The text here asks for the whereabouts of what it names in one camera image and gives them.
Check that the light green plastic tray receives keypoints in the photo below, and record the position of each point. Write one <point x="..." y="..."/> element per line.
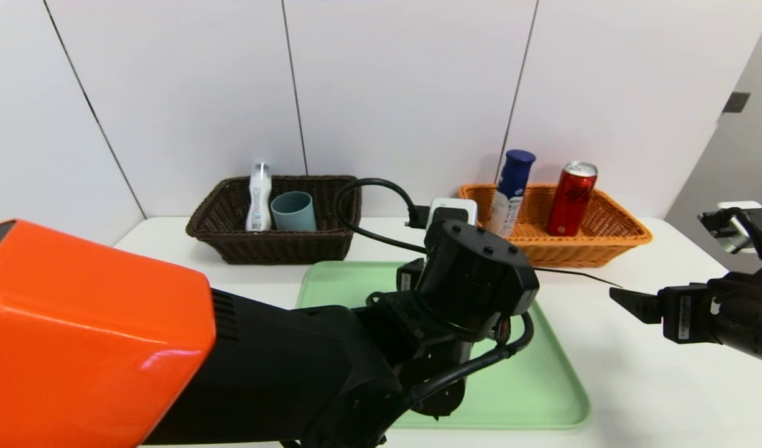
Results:
<point x="542" y="386"/>

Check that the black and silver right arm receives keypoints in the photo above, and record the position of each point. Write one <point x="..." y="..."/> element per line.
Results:
<point x="754" y="311"/>

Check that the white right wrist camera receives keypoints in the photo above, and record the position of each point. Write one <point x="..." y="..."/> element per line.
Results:
<point x="735" y="241"/>

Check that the orange wicker basket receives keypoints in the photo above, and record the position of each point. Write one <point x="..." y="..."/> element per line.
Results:
<point x="573" y="249"/>

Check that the red soda can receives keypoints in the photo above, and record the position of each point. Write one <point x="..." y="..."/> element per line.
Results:
<point x="570" y="199"/>

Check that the white bottle with blue cap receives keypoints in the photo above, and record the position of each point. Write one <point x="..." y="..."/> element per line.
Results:
<point x="511" y="186"/>

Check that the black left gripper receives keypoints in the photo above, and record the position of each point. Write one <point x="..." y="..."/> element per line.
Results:
<point x="409" y="275"/>

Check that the dark brown wicker basket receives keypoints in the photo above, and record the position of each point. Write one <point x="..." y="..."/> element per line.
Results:
<point x="281" y="249"/>

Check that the orange and black left arm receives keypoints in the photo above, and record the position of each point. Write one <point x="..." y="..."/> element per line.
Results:
<point x="94" y="336"/>

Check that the teal plastic cup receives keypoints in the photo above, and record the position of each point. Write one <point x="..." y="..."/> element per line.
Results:
<point x="293" y="214"/>

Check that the clear white plastic bottle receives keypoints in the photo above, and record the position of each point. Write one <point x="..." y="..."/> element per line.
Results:
<point x="259" y="199"/>

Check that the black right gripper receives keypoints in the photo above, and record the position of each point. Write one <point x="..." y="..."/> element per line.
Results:
<point x="683" y="312"/>

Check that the dark wall fixture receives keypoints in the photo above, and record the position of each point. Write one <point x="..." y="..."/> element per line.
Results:
<point x="735" y="102"/>

